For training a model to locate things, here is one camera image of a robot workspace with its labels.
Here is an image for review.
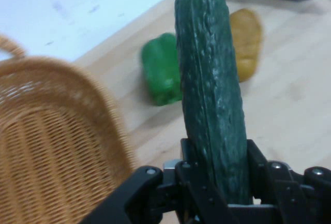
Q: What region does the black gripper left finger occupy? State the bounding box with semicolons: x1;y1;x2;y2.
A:
80;138;233;224

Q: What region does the yellow-brown potato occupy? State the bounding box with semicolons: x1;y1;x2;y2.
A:
229;8;263;83

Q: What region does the brown wicker basket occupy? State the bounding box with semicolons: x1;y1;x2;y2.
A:
0;35;139;224

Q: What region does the green bell pepper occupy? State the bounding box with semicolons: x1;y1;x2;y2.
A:
141;32;184;107

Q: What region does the dark green cucumber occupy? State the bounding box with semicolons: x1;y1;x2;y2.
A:
174;0;251;205

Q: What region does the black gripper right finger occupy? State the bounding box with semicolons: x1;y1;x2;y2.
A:
247;139;331;224

